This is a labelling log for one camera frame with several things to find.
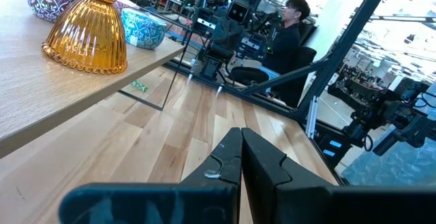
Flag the blue floral ceramic bowl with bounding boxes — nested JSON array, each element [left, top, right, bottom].
[[121, 7, 168, 50]]

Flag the person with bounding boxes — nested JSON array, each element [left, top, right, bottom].
[[231, 0, 311, 85]]

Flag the potted green succulent plant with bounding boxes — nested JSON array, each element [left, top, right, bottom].
[[131, 79, 149, 93]]

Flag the wooden shelf with black frame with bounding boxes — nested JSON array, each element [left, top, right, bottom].
[[0, 0, 191, 159]]

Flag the amber ribbed glass candlestick holder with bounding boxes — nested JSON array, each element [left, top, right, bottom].
[[42, 0, 129, 75]]

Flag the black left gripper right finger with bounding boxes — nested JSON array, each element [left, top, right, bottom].
[[240, 127, 333, 224]]

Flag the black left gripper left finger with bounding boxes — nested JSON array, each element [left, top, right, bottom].
[[180, 127, 243, 224]]

